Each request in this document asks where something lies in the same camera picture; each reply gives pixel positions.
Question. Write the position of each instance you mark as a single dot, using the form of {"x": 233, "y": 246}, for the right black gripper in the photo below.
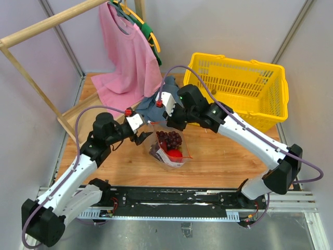
{"x": 171, "y": 121}

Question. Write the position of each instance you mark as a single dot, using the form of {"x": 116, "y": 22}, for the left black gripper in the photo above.
{"x": 139, "y": 139}

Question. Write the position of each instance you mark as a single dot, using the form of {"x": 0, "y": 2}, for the dark purple grape bunch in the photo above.
{"x": 169, "y": 140}

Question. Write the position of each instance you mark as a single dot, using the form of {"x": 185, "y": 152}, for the clear zip top bag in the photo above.
{"x": 157, "y": 153}

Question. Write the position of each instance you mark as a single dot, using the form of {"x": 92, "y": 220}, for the red apple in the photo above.
{"x": 175, "y": 155}

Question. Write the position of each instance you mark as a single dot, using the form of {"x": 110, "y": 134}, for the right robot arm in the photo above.
{"x": 282, "y": 161}

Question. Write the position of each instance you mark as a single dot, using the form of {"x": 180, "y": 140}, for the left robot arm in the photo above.
{"x": 47, "y": 217}

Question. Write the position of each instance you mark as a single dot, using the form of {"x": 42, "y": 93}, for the pink t-shirt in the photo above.
{"x": 137, "y": 74}

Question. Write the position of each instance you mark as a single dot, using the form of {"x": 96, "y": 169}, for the yellow plastic basket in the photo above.
{"x": 255, "y": 90}

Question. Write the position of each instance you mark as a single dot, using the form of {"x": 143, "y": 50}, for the green garment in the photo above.
{"x": 122, "y": 14}

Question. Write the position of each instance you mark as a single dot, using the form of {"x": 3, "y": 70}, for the wooden clothes rack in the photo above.
{"x": 25, "y": 117}

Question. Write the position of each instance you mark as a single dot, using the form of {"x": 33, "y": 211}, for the yellow clothes hanger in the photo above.
{"x": 145, "y": 28}

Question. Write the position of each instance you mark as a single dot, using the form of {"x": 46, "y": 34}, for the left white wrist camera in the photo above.
{"x": 134, "y": 119}

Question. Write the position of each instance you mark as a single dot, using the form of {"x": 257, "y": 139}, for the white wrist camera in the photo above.
{"x": 134, "y": 119}
{"x": 167, "y": 101}

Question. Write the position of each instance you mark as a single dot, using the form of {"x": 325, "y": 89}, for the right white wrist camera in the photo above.
{"x": 167, "y": 101}

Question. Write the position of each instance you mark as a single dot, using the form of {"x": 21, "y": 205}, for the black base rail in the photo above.
{"x": 184, "y": 204}

